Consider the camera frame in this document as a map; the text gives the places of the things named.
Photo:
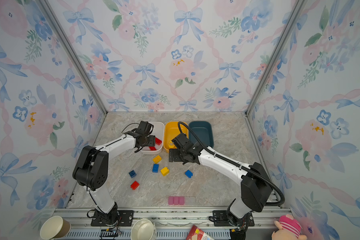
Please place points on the white paper cup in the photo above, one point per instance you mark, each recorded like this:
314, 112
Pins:
144, 229

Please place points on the yellow curved lego piece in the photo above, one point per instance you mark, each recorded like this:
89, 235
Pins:
171, 145

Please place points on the yellow brick studs up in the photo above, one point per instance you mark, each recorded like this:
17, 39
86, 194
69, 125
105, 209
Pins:
157, 159

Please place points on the brown paper cup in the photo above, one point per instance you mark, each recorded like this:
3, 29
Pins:
55, 227

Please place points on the blue small brick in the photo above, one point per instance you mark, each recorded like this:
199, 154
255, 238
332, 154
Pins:
132, 174

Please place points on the red snack box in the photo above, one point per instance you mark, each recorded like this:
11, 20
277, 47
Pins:
198, 234

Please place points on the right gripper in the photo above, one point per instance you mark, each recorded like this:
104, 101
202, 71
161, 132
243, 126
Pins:
175, 159

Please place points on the pink plush toy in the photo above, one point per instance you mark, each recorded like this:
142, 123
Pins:
288, 229

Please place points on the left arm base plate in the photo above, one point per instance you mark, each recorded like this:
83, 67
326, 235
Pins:
121, 218

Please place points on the yellow brick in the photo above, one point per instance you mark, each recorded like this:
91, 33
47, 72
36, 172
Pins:
165, 171

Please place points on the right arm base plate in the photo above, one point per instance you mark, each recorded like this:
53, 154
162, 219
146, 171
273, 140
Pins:
225, 219

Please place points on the aluminium front rail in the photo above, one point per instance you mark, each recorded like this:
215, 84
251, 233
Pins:
166, 217

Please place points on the red small brick front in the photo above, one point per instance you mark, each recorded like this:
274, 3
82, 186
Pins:
134, 185

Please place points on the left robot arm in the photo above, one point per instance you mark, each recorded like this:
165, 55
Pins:
91, 170

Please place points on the dark teal plastic bin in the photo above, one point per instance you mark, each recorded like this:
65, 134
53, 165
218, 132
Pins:
204, 132

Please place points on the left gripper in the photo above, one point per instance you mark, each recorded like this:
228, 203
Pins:
152, 140

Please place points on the pink block strip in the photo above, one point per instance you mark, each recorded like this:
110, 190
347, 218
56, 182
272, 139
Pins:
176, 201

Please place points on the white plastic bin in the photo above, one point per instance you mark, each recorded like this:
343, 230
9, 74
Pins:
158, 132

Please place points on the yellow plastic bin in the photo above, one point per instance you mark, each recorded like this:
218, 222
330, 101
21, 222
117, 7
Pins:
171, 131

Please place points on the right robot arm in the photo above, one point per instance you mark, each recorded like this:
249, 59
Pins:
252, 179

